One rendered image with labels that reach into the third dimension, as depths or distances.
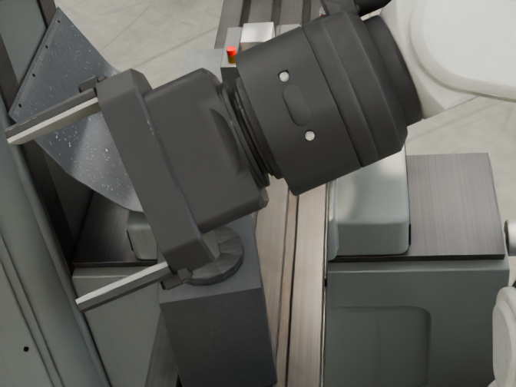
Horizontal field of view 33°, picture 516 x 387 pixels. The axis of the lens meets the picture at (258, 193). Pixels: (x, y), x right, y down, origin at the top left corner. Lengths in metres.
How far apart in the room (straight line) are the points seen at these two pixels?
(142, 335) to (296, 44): 1.33
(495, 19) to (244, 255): 0.64
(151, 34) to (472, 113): 1.35
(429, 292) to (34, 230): 0.70
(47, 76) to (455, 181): 0.77
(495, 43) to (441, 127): 2.55
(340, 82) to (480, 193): 1.23
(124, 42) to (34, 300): 2.12
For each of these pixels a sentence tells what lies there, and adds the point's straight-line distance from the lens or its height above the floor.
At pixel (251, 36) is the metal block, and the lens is 1.52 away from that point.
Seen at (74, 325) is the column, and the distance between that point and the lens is 1.74.
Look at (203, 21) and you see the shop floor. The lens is 3.68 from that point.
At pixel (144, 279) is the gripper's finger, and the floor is 1.50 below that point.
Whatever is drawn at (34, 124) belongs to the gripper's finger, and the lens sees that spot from 0.52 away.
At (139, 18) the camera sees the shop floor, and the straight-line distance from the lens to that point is 3.79.
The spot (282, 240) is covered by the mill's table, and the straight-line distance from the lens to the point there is 1.32.
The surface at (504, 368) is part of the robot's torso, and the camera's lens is 1.13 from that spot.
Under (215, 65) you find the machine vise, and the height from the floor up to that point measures 0.99.
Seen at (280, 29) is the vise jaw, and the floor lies 1.04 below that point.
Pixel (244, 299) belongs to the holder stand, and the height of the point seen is 1.10.
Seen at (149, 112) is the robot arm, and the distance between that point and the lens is 0.49.
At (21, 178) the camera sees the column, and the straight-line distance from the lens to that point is 1.50.
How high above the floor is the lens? 1.86
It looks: 42 degrees down
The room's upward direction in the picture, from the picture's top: 9 degrees counter-clockwise
